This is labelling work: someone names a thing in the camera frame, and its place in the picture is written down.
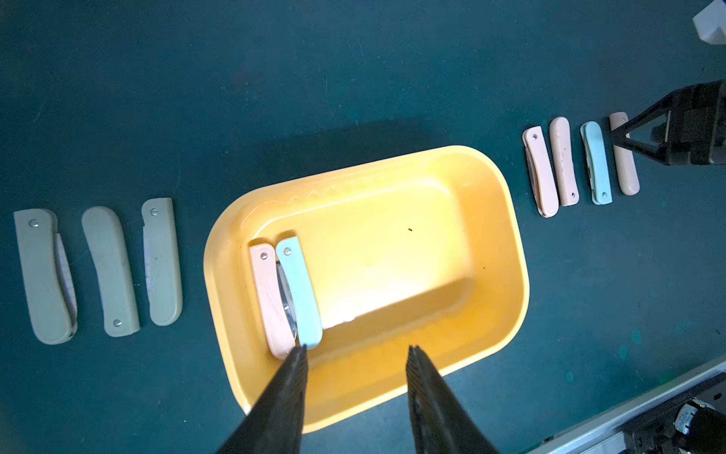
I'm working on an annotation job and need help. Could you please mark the mint folding knife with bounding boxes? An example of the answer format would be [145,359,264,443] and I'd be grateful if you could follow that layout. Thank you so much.
[276,236,323,349]
[580,121,613,205]

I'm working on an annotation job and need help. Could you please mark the pink folding knife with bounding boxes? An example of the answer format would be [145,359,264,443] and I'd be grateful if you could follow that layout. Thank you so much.
[549,117,580,206]
[249,243,298,359]
[522,126,560,218]

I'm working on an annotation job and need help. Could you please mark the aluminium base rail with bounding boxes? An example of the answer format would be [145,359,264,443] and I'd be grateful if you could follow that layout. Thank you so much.
[532,357,725,453]

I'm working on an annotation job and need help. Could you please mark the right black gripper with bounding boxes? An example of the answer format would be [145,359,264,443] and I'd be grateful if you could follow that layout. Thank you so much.
[611,79,725,166]

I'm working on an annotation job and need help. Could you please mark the olive folding knife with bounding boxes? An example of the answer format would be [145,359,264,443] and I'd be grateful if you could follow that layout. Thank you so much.
[81,206,140,338]
[13,208,79,345]
[141,198,183,327]

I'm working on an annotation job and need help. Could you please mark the yellow plastic storage box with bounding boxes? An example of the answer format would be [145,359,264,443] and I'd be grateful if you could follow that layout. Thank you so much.
[203,146,529,433]

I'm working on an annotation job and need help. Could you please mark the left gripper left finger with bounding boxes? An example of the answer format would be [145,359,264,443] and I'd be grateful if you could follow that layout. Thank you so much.
[217,346,308,453]

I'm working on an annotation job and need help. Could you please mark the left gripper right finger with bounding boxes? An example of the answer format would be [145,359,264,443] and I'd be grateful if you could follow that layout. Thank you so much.
[406,346,497,453]

